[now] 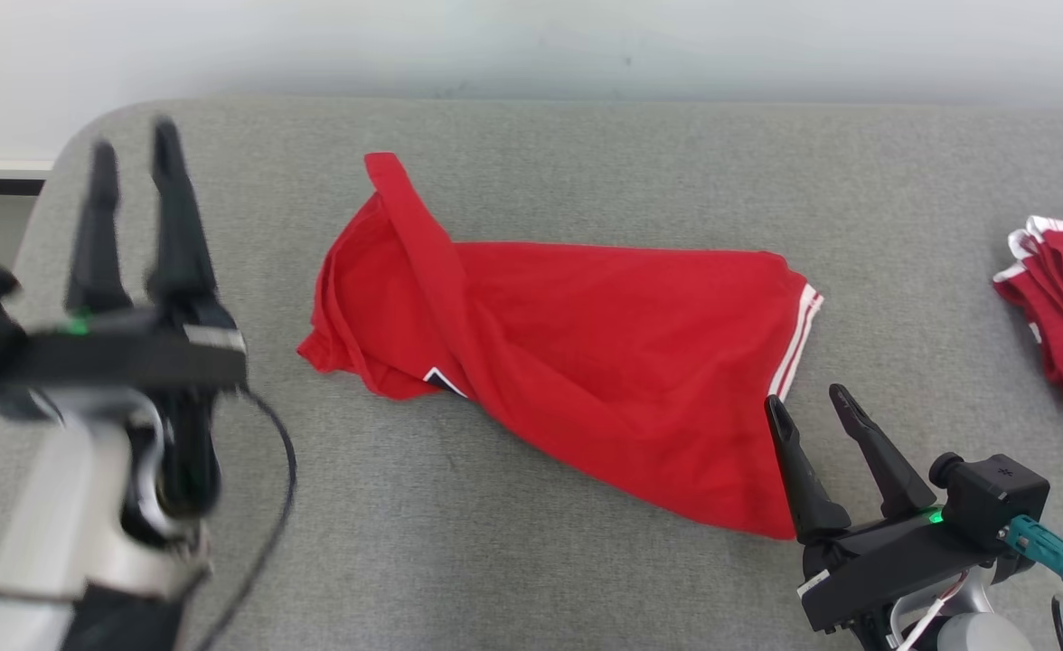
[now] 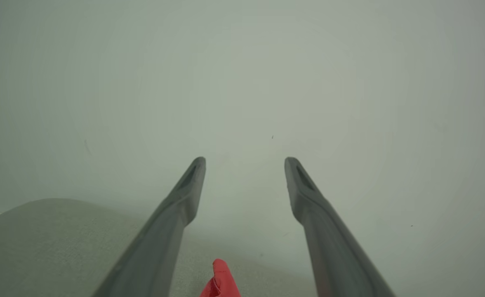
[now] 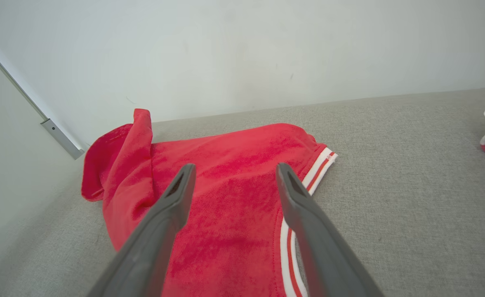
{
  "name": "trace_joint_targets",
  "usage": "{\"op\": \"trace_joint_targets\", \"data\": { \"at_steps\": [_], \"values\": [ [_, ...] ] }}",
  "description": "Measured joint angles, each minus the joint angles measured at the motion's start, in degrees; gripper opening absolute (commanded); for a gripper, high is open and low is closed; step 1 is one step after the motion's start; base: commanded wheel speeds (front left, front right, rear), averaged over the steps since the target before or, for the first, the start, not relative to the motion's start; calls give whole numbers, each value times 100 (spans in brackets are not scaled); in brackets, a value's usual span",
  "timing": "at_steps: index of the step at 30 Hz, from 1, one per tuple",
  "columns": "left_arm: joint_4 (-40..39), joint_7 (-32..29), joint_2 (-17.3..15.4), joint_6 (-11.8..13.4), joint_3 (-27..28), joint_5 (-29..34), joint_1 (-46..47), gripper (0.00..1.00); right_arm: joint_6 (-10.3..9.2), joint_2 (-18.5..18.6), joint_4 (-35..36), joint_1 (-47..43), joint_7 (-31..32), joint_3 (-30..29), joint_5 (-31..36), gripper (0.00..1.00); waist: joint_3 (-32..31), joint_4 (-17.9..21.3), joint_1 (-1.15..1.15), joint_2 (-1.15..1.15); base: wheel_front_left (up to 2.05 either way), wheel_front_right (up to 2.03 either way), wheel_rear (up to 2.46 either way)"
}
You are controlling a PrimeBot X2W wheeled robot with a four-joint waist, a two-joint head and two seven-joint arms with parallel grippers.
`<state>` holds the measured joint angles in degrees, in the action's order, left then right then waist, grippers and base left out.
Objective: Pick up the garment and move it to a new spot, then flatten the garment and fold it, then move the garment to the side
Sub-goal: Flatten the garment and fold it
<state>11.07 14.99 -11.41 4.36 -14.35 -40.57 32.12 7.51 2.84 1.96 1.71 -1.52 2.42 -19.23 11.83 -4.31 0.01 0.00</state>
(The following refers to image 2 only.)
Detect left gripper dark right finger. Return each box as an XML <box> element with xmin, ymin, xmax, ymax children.
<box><xmin>284</xmin><ymin>157</ymin><xmax>396</xmax><ymax>297</ymax></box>

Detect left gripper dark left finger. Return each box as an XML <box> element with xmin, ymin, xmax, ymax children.
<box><xmin>92</xmin><ymin>156</ymin><xmax>207</xmax><ymax>297</ymax></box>

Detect red jersey shirt white sleeves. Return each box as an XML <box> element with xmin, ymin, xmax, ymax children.
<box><xmin>199</xmin><ymin>258</ymin><xmax>242</xmax><ymax>297</ymax></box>

